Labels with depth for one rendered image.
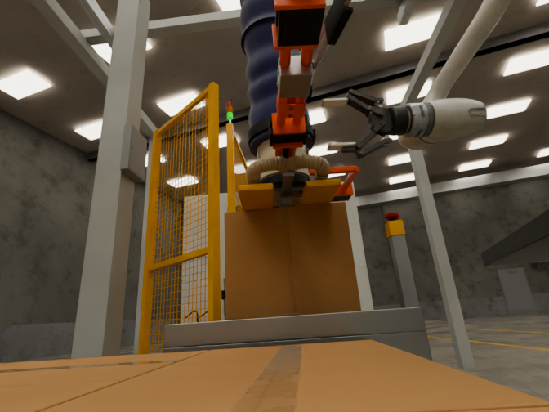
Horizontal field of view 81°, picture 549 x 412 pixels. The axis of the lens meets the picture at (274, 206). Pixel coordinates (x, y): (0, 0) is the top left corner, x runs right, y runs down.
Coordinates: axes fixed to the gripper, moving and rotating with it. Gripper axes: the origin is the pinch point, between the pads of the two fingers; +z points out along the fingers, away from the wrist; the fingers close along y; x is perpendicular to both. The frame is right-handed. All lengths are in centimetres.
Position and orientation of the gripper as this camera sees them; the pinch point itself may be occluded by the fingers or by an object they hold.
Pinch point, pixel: (328, 124)
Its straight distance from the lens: 88.5
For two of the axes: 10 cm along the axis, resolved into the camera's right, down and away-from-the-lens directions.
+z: -10.0, 0.6, -0.3
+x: -0.1, 3.3, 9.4
